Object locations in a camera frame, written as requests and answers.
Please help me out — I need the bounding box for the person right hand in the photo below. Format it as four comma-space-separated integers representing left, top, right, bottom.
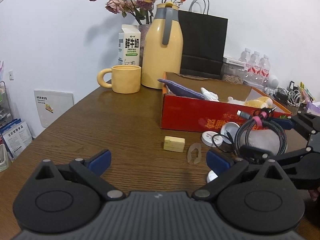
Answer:
309, 189, 320, 202

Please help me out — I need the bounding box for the wire storage rack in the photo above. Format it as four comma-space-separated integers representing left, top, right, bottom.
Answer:
0, 81, 13, 127

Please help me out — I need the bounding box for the right water bottle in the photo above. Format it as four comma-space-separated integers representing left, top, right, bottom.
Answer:
258, 54, 271, 85

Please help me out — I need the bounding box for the black paper bag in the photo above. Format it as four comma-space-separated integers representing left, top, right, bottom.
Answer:
178, 0, 228, 79

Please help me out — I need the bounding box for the blue document stack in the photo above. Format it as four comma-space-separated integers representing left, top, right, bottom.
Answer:
1, 119, 33, 161

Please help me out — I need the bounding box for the yellow thermos jug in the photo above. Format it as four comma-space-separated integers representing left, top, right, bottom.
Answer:
141, 2, 183, 89

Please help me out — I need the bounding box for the white flat box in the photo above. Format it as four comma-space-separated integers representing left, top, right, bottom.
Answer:
223, 57, 247, 67

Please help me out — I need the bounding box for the white robot figurine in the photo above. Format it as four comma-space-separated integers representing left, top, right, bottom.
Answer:
264, 75, 279, 95

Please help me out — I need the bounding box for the purple knitted cloth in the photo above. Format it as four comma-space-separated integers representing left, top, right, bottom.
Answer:
157, 79, 205, 100

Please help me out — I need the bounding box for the white milk carton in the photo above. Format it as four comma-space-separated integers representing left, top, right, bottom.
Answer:
118, 24, 141, 66

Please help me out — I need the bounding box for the left water bottle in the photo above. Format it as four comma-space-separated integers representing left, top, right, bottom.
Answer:
239, 48, 251, 63

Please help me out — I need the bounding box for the middle water bottle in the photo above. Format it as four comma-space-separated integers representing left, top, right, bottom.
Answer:
248, 51, 260, 81

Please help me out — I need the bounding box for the red cardboard box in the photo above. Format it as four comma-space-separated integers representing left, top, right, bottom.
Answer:
159, 71, 293, 133

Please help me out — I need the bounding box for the white round lid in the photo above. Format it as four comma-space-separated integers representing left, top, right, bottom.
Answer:
220, 122, 240, 144

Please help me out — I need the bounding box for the black tangled cable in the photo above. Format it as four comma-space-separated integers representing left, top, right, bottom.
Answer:
274, 87, 291, 104

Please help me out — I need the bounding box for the white cloth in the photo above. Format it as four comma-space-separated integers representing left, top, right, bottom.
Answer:
201, 87, 219, 102

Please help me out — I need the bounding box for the white and yellow plush toy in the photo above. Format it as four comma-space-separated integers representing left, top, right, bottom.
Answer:
227, 96, 273, 109

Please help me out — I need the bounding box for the white wall panel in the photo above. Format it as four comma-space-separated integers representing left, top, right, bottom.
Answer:
34, 89, 74, 128

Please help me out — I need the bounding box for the clear snack container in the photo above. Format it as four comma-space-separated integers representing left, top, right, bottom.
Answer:
221, 62, 245, 85

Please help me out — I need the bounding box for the black charger adapter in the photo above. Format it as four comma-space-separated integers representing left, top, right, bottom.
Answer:
289, 81, 295, 91

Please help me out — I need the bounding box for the clear plastic clip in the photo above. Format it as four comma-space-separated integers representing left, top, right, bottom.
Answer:
187, 143, 202, 164

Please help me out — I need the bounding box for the small yellow block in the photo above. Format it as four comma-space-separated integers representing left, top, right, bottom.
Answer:
163, 136, 185, 153

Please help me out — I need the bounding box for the yellow ceramic mug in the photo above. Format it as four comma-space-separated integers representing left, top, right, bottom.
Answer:
97, 65, 142, 94

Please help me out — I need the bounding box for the purple tissue box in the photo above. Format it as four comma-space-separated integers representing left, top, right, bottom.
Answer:
305, 102, 320, 116

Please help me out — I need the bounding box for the small round white tin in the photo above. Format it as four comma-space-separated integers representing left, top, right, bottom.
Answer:
201, 131, 223, 147

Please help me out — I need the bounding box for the black hair tie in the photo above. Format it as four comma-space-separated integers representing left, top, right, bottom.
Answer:
211, 133, 237, 153

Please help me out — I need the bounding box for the colourful snack packet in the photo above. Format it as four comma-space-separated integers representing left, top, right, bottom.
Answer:
299, 82, 315, 104

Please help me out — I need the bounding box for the white tangled cable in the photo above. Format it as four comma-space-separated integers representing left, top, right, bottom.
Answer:
286, 88, 304, 108

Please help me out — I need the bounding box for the grey braided cable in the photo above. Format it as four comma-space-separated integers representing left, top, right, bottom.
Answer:
233, 107, 288, 164

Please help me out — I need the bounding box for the white tissue pack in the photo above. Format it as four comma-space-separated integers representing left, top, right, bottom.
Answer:
248, 129, 280, 155

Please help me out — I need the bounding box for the water bottle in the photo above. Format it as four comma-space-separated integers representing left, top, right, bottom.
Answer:
239, 48, 251, 63
258, 54, 271, 85
248, 51, 260, 81

